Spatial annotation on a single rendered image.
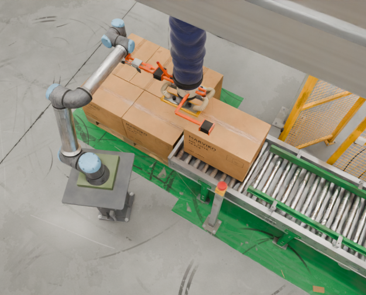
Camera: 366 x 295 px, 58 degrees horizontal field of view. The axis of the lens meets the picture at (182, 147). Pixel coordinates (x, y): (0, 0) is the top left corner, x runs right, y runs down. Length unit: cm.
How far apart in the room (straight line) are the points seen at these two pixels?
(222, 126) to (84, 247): 177
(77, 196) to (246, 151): 139
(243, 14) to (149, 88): 328
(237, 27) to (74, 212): 342
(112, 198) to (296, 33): 256
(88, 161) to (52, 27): 303
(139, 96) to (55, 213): 146
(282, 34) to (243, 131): 253
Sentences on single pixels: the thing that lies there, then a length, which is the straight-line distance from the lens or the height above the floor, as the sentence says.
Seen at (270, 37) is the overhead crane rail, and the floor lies 311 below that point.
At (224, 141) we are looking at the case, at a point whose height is 95.
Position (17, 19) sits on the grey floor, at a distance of 553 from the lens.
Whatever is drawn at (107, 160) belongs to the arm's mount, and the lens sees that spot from 276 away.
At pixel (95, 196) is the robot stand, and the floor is 75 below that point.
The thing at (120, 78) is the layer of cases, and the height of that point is 53.
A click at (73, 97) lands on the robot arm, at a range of 211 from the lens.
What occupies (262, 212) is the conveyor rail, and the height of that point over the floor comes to 58.
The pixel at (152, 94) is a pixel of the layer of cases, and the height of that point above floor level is 53.
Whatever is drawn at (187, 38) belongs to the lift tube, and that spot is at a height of 181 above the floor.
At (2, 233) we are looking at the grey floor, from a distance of 377.
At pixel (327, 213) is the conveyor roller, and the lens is 303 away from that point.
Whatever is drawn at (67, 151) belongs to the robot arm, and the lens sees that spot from 253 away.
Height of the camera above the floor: 322
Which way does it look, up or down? 62 degrees down
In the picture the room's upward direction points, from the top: 1 degrees counter-clockwise
